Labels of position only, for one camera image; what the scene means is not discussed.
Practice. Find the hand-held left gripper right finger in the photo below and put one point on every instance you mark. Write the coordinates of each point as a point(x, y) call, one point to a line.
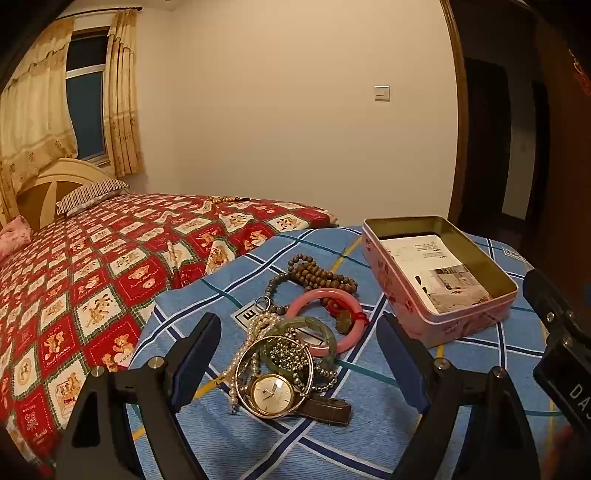
point(406, 369)

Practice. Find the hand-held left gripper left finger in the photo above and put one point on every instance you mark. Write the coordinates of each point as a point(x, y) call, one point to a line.
point(184, 369)

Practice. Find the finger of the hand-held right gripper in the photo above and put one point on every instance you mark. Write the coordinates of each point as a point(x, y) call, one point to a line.
point(554, 309)

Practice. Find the pink tin box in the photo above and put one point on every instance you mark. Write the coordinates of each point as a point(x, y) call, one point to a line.
point(406, 318)

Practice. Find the silver bangle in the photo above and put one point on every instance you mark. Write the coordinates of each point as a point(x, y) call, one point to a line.
point(240, 376)

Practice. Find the green jade bangle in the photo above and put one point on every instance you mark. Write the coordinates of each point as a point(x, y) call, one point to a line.
point(323, 330)

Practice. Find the pink bangle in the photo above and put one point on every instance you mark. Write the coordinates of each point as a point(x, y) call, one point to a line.
point(300, 300)

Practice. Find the printed paper sheet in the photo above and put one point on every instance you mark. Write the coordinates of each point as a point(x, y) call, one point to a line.
point(434, 267)

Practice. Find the blue plaid blanket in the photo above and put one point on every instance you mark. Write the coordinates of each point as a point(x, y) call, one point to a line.
point(323, 447)

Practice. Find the red bear print quilt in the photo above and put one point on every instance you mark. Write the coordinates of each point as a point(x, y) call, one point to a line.
point(115, 258)

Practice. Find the dark wooden door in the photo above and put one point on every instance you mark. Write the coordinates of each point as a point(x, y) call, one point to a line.
point(563, 161)

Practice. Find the striped pillow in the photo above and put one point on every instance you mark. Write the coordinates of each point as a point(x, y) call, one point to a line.
point(92, 194)

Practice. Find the pink floral pillow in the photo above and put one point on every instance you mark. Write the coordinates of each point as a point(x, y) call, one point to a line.
point(14, 235)

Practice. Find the cream wooden headboard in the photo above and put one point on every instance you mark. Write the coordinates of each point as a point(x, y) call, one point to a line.
point(46, 184)

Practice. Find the beige patterned curtain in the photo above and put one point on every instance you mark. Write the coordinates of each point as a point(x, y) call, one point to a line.
point(122, 92)

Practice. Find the window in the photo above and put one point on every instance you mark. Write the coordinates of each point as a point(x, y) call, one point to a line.
point(85, 101)

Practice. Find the sheer beige curtain with valance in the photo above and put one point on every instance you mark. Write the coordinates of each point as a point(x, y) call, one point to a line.
point(32, 115)

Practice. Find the curtain rod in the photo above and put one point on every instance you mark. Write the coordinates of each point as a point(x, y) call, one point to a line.
point(92, 12)

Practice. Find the wooden door frame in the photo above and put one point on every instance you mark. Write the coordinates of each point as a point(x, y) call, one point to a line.
point(455, 115)

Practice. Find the white light switch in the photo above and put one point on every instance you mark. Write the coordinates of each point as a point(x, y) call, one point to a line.
point(382, 93)

